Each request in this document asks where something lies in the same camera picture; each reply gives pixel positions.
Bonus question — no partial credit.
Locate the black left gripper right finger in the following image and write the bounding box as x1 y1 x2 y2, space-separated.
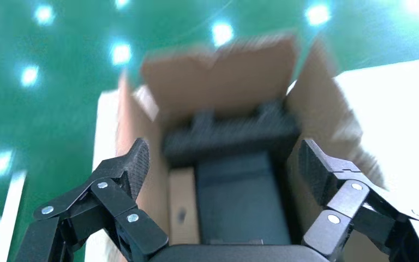
298 139 419 262

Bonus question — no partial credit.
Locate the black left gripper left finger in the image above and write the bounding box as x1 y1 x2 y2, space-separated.
14 137 169 262

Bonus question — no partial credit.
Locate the small cardboard box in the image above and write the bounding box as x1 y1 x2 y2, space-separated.
167 168 200 246

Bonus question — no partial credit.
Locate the large open cardboard box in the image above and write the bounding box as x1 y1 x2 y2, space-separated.
115 33 389 262

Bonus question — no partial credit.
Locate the black foam insert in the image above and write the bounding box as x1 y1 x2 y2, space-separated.
161 102 301 169

